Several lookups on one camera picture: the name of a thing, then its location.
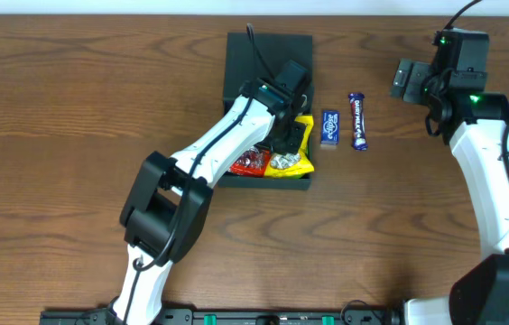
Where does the yellow Hacks candy bag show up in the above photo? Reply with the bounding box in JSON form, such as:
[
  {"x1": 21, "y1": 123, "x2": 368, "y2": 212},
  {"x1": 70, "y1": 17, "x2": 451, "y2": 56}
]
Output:
[{"x1": 264, "y1": 115, "x2": 315, "y2": 179}]

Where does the red Hacks candy bag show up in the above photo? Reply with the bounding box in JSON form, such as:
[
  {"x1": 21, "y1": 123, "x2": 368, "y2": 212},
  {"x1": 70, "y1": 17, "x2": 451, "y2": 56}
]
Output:
[{"x1": 228, "y1": 146, "x2": 272, "y2": 178}]

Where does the purple Dairy Milk bar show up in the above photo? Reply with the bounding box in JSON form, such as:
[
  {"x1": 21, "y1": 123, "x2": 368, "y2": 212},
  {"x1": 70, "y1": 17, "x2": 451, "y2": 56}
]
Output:
[{"x1": 348, "y1": 93, "x2": 368, "y2": 151}]

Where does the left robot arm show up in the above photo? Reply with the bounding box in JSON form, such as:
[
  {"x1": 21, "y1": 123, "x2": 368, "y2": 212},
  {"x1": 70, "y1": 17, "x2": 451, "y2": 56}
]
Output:
[{"x1": 109, "y1": 60, "x2": 311, "y2": 324}]

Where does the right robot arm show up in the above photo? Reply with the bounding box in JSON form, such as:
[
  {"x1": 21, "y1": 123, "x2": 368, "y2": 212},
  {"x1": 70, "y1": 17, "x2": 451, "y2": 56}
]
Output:
[{"x1": 391, "y1": 25, "x2": 509, "y2": 324}]

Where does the blue Eclipse mints pack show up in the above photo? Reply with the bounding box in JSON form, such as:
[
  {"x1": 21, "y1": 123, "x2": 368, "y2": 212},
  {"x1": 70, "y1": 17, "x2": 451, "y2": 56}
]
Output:
[{"x1": 320, "y1": 110, "x2": 339, "y2": 145}]

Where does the dark green open box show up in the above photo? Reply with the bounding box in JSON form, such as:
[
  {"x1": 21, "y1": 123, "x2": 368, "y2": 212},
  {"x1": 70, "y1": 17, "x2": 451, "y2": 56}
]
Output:
[{"x1": 217, "y1": 32, "x2": 313, "y2": 190}]

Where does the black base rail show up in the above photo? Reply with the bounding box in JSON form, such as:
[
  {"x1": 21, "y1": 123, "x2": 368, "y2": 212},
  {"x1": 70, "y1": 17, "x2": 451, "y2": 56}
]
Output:
[{"x1": 39, "y1": 308, "x2": 406, "y2": 325}]

